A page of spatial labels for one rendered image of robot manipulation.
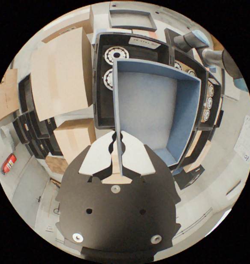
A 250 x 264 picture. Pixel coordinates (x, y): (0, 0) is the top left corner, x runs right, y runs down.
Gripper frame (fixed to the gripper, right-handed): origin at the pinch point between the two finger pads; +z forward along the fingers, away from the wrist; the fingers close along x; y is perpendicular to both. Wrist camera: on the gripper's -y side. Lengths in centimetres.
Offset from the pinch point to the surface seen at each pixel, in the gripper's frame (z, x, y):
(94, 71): 18.2, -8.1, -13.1
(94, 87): 18.2, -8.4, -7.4
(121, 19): 37, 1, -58
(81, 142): 24.0, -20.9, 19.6
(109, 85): 25.7, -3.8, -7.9
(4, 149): 15, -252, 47
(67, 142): 23.2, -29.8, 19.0
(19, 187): -22, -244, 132
